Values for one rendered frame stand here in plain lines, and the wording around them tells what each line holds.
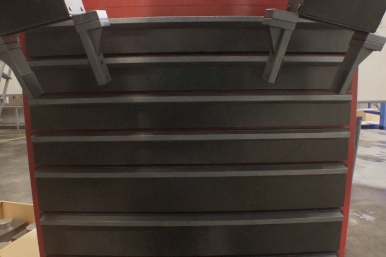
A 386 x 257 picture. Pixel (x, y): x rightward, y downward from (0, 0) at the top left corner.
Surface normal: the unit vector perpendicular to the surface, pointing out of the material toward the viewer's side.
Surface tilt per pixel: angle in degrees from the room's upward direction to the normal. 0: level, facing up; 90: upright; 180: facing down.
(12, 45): 83
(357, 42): 83
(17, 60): 83
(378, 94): 90
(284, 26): 113
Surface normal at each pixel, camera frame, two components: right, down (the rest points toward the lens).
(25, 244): 0.65, -0.74
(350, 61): -0.98, -0.10
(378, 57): -0.41, 0.09
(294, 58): 0.00, 0.10
